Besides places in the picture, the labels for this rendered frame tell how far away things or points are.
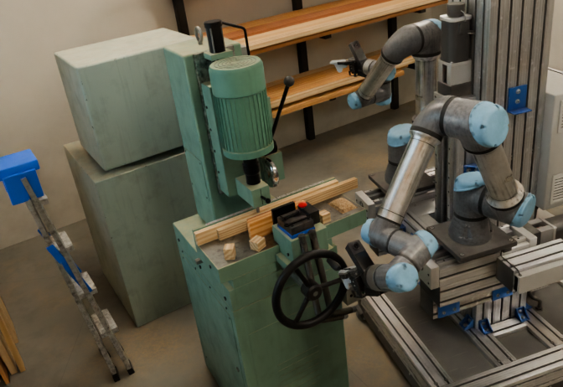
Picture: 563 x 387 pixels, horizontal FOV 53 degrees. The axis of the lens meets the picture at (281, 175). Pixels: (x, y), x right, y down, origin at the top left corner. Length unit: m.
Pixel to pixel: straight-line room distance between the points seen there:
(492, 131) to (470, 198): 0.43
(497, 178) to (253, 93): 0.78
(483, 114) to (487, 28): 0.51
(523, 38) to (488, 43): 0.13
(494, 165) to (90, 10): 3.03
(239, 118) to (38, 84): 2.45
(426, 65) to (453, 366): 1.20
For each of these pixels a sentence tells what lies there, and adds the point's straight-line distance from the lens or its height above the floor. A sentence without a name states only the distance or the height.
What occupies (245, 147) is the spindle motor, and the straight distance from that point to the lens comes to 1.85.
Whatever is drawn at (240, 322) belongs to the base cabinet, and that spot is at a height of 0.65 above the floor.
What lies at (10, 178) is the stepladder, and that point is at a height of 1.12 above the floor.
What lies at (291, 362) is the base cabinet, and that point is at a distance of 2.26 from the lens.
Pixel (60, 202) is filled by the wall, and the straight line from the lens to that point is 4.35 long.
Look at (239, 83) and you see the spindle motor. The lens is 1.77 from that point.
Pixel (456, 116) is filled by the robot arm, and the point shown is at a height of 1.37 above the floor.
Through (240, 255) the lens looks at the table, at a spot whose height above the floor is 0.90.
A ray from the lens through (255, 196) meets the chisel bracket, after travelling 1.96.
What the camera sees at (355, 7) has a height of 1.14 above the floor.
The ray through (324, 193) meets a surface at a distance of 2.16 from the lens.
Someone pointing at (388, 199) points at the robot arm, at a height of 1.15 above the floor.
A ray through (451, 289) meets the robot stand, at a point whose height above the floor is 0.66.
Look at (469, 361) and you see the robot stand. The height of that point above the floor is 0.21.
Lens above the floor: 1.96
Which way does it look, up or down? 26 degrees down
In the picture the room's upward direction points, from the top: 7 degrees counter-clockwise
